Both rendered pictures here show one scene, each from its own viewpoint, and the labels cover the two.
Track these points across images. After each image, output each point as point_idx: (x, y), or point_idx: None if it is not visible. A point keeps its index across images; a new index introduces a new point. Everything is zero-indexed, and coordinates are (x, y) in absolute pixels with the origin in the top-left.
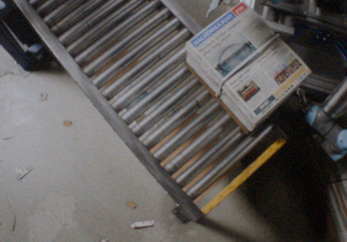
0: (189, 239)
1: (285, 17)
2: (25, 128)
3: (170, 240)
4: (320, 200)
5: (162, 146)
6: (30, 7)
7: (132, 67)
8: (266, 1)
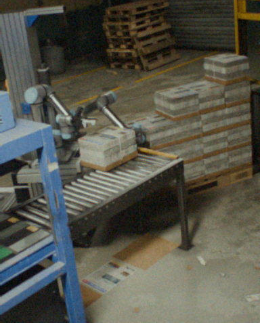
0: (204, 242)
1: (72, 160)
2: None
3: (208, 248)
4: (164, 196)
5: (149, 171)
6: (69, 220)
7: (108, 184)
8: (66, 159)
